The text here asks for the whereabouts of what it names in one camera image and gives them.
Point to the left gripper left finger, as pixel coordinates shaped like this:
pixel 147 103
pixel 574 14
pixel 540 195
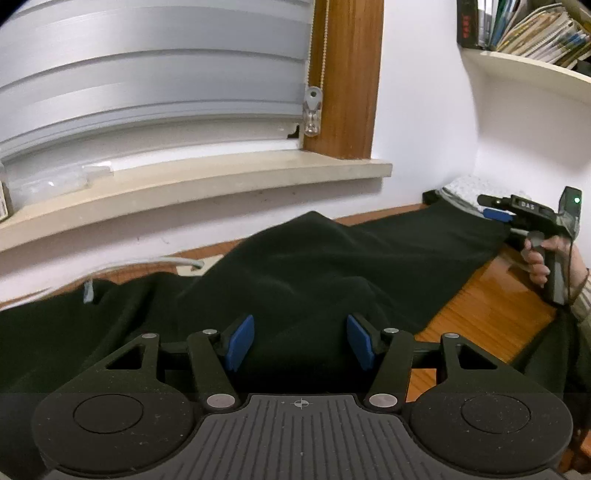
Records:
pixel 215 355

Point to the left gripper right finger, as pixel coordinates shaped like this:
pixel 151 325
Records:
pixel 387 356

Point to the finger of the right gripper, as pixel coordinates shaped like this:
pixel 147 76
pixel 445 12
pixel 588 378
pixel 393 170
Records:
pixel 498 215
pixel 493 201

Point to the black fleece garment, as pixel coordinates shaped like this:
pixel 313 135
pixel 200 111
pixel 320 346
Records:
pixel 97 383

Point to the person's right hand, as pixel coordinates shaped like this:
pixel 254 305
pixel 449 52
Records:
pixel 573 262

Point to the white patterned folded cloth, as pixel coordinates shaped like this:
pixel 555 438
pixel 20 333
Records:
pixel 463 193

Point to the person's right sleeve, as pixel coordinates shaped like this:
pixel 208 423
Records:
pixel 581 307

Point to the beige stone window sill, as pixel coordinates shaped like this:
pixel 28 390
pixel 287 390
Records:
pixel 162 185

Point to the row of books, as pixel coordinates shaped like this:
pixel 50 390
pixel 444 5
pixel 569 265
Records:
pixel 553 32

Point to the clear plastic bag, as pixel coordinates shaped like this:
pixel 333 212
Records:
pixel 56 182

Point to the grey roller window shutter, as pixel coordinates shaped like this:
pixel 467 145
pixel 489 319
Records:
pixel 78 68

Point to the white wall shelf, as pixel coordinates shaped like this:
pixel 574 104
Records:
pixel 532 72

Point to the clear blind cord weight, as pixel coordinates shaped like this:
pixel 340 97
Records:
pixel 312 109

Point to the brown wooden window frame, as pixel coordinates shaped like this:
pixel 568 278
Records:
pixel 345 62

